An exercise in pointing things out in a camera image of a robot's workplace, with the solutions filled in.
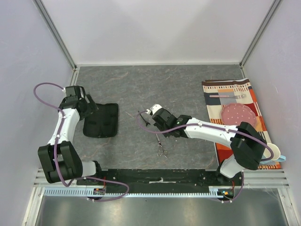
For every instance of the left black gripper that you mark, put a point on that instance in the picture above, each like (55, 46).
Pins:
(91, 108)

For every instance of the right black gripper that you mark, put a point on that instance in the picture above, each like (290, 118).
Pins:
(157, 118)

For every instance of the black zippered tool case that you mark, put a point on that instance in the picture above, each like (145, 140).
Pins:
(103, 123)

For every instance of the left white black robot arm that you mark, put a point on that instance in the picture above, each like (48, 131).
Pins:
(59, 159)

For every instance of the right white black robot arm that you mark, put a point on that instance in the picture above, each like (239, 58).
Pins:
(246, 143)

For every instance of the silver hair scissors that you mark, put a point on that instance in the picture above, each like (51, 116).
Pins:
(161, 150)

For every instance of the colourful patterned placemat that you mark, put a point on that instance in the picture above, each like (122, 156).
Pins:
(231, 102)

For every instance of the pink dotted plate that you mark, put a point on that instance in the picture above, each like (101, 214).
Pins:
(236, 113)

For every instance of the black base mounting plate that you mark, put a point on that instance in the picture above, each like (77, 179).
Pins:
(169, 180)

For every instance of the light blue mug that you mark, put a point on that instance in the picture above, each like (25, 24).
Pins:
(276, 155)

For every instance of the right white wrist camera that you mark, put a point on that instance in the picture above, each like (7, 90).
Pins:
(154, 108)

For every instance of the pink handled fork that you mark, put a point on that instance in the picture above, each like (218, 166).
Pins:
(228, 96)

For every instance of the aluminium frame rail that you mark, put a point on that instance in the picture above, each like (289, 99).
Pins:
(54, 31)

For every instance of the white slotted cable duct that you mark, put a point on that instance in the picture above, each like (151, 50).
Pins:
(96, 192)

